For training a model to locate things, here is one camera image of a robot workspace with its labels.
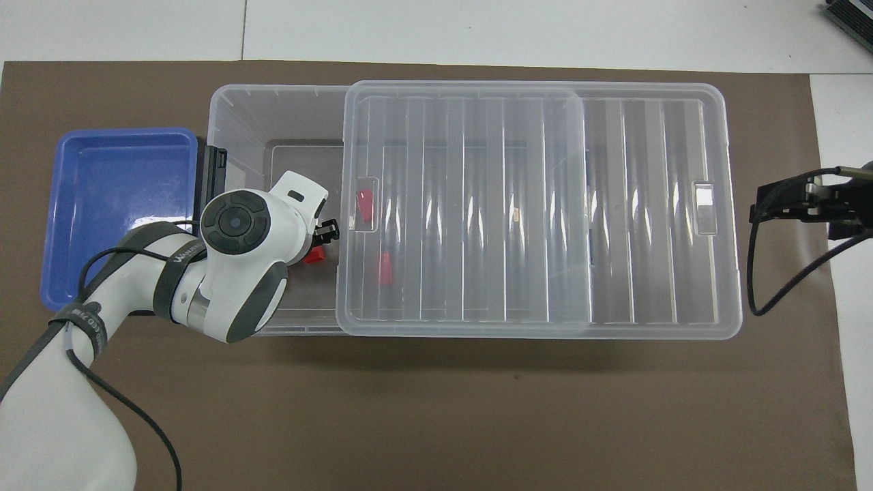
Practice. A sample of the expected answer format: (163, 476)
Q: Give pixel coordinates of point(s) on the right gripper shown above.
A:
(852, 204)

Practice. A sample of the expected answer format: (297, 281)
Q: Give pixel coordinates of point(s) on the red block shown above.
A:
(314, 256)
(365, 203)

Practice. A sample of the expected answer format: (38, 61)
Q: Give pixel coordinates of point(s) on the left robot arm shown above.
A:
(61, 423)

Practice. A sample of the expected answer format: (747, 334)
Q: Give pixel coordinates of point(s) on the black box latch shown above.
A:
(213, 179)

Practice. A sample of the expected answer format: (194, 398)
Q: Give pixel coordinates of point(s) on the clear plastic box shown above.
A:
(273, 116)

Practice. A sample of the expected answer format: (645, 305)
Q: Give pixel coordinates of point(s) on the clear plastic lid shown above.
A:
(648, 204)

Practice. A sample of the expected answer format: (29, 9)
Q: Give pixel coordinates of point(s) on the grey device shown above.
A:
(852, 13)

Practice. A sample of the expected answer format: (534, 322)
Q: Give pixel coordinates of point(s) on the blue plastic tray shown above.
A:
(102, 191)

